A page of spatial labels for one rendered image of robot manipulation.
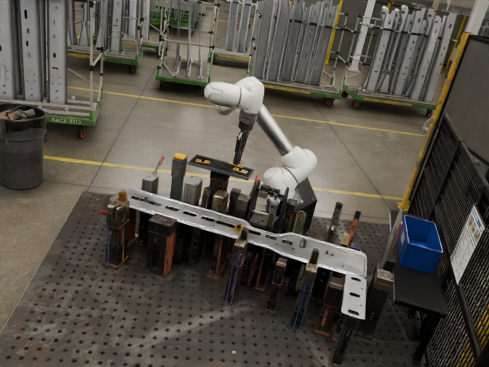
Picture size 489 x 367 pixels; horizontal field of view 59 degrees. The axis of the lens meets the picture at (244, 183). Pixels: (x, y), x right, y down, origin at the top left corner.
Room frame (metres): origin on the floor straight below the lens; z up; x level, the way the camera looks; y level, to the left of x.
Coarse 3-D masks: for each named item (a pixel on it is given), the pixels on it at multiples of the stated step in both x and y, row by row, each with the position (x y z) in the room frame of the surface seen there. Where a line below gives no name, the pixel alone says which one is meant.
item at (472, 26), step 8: (480, 0) 8.22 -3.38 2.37; (488, 0) 8.22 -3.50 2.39; (480, 8) 8.20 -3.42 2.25; (472, 16) 8.28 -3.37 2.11; (480, 16) 8.21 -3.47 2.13; (472, 24) 8.20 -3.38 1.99; (480, 24) 8.22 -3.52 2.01; (472, 32) 8.21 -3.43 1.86; (456, 48) 8.25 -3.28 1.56; (424, 128) 8.34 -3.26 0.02
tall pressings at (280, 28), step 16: (272, 0) 8.85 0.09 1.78; (288, 0) 8.84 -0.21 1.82; (272, 16) 8.80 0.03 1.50; (288, 16) 8.84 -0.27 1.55; (320, 16) 9.11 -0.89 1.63; (336, 16) 9.15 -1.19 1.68; (272, 32) 9.25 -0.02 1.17; (288, 32) 9.29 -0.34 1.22; (304, 32) 9.38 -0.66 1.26; (320, 32) 9.41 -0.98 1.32; (256, 48) 8.73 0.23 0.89; (272, 48) 8.76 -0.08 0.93; (288, 48) 9.09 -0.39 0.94; (304, 48) 9.11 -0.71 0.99; (320, 48) 9.17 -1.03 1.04; (256, 64) 8.78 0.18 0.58; (272, 64) 8.81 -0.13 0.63; (288, 64) 9.06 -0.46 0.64; (304, 64) 9.11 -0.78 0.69; (320, 64) 9.14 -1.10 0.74; (272, 80) 8.79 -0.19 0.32; (288, 80) 9.05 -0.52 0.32; (304, 80) 9.04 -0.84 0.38; (320, 80) 9.06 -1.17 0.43
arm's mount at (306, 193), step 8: (304, 184) 2.72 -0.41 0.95; (304, 192) 2.63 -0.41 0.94; (312, 192) 2.58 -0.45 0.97; (304, 200) 2.53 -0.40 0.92; (312, 200) 2.49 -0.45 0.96; (296, 208) 2.49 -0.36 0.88; (304, 208) 2.46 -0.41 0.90; (312, 208) 2.48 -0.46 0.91; (312, 216) 2.48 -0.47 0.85; (280, 224) 2.45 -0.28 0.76; (304, 224) 2.47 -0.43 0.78; (280, 232) 2.45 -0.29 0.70; (304, 232) 2.47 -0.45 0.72
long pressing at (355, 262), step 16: (128, 192) 2.10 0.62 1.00; (144, 192) 2.13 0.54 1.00; (144, 208) 1.96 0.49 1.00; (160, 208) 1.99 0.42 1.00; (176, 208) 2.02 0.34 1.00; (192, 208) 2.05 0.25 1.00; (192, 224) 1.89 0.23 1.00; (208, 224) 1.91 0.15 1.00; (256, 240) 1.84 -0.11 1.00; (272, 240) 1.87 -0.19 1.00; (288, 240) 1.90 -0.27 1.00; (320, 240) 1.95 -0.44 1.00; (288, 256) 1.76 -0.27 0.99; (304, 256) 1.78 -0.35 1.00; (320, 256) 1.80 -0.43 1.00; (336, 256) 1.83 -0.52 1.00; (352, 256) 1.85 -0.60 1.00; (352, 272) 1.72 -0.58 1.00
